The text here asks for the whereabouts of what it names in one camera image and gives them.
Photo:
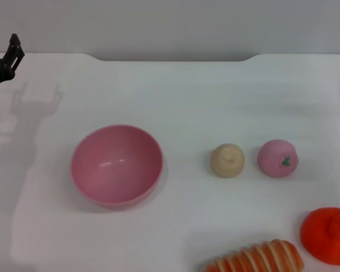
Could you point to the pink plastic bowl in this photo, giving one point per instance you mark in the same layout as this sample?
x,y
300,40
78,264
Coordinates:
x,y
116,170

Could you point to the orange toy tangerine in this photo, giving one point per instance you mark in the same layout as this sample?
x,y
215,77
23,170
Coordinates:
x,y
320,235

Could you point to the beige toy bun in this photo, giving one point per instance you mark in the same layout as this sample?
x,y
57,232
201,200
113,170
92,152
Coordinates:
x,y
226,163

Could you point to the pink toy peach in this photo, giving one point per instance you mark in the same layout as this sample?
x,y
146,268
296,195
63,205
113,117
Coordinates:
x,y
273,157

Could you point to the striped orange toy bread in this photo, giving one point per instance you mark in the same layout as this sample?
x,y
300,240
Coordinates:
x,y
260,256

